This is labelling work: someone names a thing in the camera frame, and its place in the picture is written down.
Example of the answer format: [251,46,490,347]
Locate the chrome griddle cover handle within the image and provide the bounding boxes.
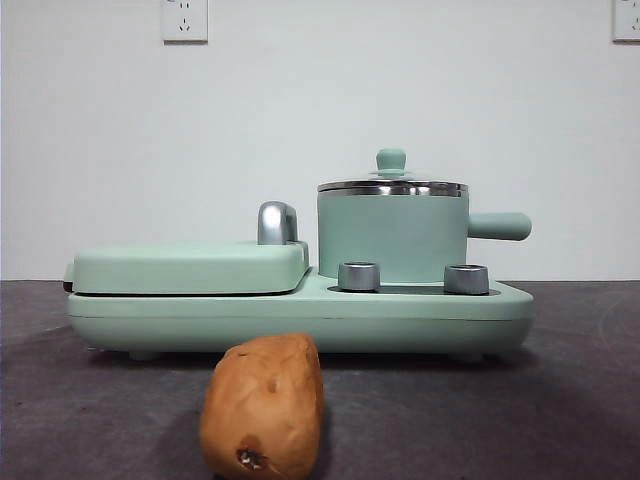
[256,200,301,246]

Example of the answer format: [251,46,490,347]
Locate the glass pot lid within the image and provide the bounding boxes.
[318,147,469,192]

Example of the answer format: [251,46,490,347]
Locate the mint green steamer pot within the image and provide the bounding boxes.
[316,187,533,281]

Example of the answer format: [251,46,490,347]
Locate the white wall socket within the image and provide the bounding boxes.
[160,0,209,45]
[612,0,640,44]

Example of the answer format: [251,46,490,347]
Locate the mint green griddle cover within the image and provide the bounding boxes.
[62,239,311,296]

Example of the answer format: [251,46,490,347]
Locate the brown potato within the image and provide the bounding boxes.
[199,332,326,480]

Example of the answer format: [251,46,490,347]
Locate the mint green breakfast machine base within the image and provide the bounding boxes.
[67,267,536,362]

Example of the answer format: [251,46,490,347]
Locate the silver control knob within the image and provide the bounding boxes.
[337,260,380,292]
[443,263,490,295]

